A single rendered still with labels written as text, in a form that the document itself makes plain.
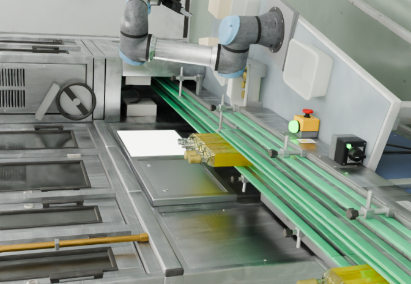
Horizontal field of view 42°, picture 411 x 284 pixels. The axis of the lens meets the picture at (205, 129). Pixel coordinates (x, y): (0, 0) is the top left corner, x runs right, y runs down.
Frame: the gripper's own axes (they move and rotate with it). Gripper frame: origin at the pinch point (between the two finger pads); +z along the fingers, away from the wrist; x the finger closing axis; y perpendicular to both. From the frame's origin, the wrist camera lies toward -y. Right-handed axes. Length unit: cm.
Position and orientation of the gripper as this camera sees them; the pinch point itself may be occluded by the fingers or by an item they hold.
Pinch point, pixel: (196, 2)
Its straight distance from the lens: 280.1
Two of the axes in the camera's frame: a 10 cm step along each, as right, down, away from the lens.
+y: -2.8, -5.3, 8.0
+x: -1.6, 8.5, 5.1
